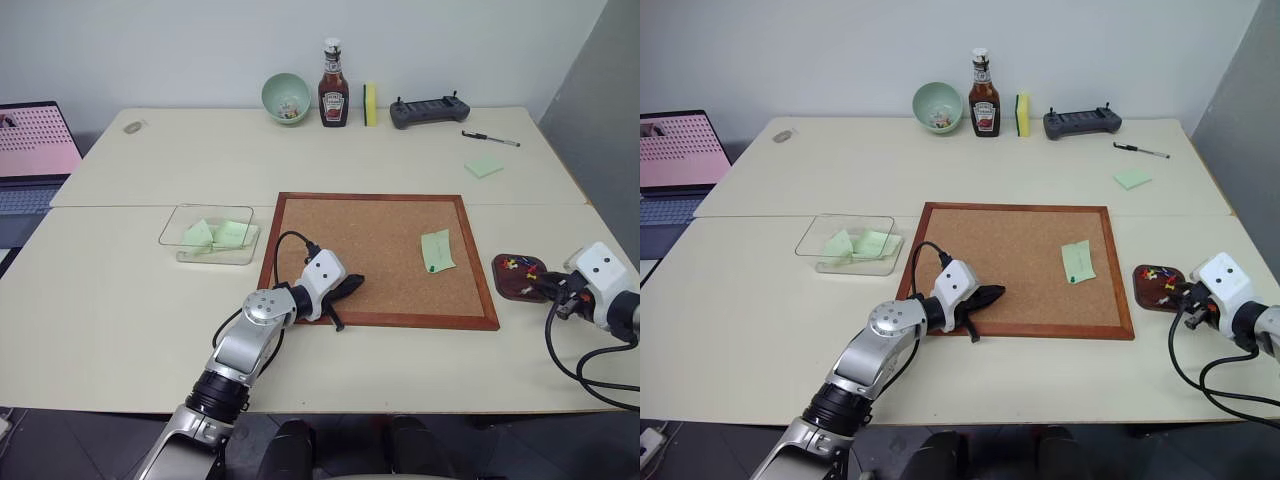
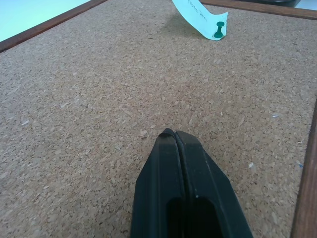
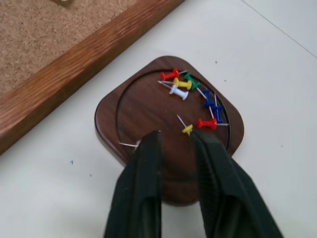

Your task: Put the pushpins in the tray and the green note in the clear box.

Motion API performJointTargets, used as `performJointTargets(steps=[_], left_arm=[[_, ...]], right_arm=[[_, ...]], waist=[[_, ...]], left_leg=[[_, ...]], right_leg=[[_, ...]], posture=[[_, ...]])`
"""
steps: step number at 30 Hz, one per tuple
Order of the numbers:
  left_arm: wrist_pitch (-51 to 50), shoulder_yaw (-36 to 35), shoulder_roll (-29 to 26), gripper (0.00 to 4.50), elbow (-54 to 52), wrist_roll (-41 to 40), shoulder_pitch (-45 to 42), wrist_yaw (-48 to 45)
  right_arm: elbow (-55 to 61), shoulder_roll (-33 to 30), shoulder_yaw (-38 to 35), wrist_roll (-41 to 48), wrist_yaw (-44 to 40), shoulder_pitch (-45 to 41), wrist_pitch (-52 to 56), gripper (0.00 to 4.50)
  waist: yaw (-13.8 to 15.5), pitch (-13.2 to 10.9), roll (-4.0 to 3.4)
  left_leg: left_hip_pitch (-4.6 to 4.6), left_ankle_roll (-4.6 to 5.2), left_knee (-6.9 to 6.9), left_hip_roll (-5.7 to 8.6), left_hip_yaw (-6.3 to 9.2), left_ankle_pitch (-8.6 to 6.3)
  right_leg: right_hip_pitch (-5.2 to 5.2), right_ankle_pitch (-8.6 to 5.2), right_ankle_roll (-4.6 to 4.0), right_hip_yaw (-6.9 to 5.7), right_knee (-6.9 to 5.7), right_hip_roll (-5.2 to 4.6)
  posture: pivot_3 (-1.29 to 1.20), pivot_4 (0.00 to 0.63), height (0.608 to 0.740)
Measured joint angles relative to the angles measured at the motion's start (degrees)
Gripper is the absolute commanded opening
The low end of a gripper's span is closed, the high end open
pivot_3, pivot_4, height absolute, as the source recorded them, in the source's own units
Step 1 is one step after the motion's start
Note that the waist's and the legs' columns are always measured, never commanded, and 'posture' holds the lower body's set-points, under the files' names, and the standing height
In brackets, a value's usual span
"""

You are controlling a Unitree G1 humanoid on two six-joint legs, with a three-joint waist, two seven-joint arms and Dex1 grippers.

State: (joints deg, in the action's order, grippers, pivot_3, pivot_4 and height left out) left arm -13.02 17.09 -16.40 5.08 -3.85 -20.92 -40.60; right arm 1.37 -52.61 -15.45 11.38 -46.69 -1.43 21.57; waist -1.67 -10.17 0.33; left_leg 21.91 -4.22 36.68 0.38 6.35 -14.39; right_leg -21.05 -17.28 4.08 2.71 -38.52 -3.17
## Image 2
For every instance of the wood-framed cork board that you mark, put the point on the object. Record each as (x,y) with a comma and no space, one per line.
(138,99)

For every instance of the green pushpin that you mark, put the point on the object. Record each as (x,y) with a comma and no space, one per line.
(218,31)

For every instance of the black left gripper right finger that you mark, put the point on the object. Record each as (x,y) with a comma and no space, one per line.
(210,188)

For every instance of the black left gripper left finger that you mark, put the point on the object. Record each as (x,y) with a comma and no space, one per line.
(158,188)

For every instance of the green paper note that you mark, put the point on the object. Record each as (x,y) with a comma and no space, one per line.
(198,17)

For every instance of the dark tray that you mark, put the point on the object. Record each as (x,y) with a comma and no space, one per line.
(275,1)

